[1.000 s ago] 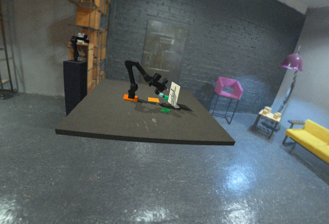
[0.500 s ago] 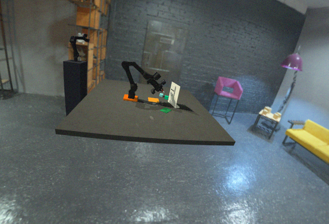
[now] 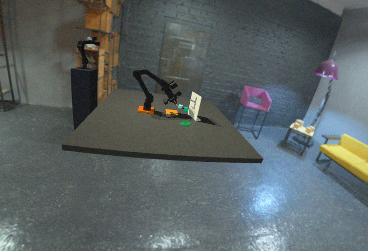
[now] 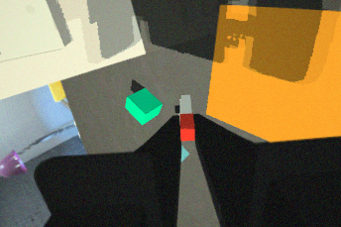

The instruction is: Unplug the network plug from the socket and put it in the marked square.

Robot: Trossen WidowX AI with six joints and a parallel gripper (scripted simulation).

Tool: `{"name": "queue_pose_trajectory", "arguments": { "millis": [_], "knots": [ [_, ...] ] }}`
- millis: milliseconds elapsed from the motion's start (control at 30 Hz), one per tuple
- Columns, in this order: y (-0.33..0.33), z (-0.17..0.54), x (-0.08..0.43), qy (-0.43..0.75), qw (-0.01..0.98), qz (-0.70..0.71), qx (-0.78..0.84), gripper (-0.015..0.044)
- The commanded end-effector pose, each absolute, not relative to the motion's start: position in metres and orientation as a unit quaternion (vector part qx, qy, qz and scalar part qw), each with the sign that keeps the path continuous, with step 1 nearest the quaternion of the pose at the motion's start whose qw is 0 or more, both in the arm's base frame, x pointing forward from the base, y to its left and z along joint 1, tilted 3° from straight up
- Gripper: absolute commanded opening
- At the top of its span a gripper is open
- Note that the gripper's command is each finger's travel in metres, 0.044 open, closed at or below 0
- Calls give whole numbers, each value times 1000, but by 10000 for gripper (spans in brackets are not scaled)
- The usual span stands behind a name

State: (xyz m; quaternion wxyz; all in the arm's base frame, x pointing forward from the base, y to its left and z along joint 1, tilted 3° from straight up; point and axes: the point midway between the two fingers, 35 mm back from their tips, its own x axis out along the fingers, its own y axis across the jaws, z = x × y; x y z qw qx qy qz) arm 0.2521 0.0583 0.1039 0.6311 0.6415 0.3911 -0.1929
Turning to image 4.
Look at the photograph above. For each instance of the orange flat square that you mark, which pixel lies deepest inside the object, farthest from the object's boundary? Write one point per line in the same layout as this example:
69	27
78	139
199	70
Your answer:
276	72

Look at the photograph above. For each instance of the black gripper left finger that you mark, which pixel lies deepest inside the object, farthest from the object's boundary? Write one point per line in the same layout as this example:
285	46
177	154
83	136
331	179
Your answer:
149	176

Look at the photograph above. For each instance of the cream flat panel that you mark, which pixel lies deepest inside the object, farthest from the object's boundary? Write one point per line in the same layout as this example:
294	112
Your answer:
44	41

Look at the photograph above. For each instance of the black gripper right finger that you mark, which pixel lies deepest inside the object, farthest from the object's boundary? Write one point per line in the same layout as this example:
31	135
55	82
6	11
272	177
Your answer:
238	171

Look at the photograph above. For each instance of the green cube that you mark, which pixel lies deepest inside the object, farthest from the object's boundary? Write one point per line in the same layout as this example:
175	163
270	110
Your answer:
143	105

